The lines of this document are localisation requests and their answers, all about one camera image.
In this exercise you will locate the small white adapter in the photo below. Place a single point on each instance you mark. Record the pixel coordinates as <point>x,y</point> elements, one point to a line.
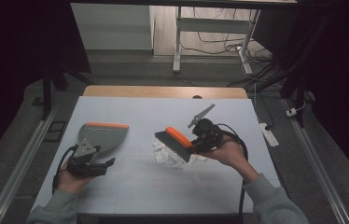
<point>291,112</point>

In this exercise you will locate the person's right hand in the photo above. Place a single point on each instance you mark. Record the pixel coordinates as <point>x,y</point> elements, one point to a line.
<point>230,155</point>

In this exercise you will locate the grey dustpan with orange edge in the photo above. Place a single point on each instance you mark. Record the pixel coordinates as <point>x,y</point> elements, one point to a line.
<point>104,137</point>

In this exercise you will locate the aluminium rail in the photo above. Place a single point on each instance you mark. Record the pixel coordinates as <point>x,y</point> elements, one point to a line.
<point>20,168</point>
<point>318,165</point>

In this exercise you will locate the wooden table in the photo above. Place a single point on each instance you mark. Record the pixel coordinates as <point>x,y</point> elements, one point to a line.
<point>150,91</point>

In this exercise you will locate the white-legged desk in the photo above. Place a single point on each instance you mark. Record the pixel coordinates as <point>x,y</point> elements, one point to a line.
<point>213,25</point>

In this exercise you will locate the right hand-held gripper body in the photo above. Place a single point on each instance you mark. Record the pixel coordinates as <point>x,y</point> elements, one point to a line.
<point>208,133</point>

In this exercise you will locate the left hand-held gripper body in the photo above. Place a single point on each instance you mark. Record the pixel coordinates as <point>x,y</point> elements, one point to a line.
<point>85,161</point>

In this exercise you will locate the black rectangular floor frame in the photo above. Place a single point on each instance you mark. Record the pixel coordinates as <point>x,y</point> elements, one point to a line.
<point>55,131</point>

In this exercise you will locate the orange brush with grey bristles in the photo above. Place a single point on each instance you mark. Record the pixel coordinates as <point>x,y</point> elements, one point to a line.
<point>175,143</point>

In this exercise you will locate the pale cabinet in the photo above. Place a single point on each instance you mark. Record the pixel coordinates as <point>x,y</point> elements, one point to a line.
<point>110,28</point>

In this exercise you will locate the white table board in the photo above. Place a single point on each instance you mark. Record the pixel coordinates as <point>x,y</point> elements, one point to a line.
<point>132,193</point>

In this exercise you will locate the white power strip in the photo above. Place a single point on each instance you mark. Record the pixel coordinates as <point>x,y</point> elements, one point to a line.
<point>269,135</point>

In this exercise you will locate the pile of white paper scraps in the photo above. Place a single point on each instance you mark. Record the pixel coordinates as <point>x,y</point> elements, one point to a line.
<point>168,157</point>

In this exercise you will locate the person's left hand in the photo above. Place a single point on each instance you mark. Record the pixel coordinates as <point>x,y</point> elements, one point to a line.
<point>71,182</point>

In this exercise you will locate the black metal stand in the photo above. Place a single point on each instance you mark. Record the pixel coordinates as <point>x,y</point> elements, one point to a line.
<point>300,90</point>
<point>46,93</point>

